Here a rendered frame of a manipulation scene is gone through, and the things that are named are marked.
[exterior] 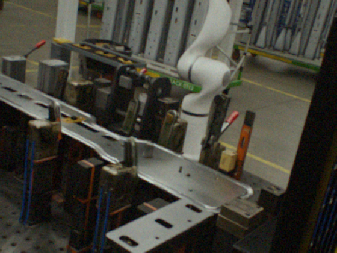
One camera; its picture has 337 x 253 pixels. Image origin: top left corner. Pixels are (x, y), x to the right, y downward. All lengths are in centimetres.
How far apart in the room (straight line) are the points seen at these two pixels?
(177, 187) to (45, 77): 86
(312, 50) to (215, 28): 722
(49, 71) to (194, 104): 59
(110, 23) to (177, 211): 535
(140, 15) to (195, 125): 450
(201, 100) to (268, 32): 755
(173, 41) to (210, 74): 423
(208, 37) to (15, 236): 104
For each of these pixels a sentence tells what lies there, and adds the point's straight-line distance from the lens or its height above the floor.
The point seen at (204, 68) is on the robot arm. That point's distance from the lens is 194.
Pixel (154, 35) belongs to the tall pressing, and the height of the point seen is 64.
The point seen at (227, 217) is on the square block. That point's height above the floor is 103.
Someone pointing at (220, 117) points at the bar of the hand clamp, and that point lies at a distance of 146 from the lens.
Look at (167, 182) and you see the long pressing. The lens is 133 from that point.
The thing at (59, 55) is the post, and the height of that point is 110.
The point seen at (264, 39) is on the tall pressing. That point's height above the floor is 48.
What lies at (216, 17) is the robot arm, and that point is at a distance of 197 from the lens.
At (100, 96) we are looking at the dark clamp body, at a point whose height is 106.
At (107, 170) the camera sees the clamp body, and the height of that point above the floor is 104.
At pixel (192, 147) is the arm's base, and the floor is 84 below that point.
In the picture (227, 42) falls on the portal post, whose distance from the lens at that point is 819.
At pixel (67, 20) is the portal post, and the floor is 76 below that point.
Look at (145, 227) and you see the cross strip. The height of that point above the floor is 100.
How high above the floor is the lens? 157
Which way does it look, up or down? 19 degrees down
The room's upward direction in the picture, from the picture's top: 10 degrees clockwise
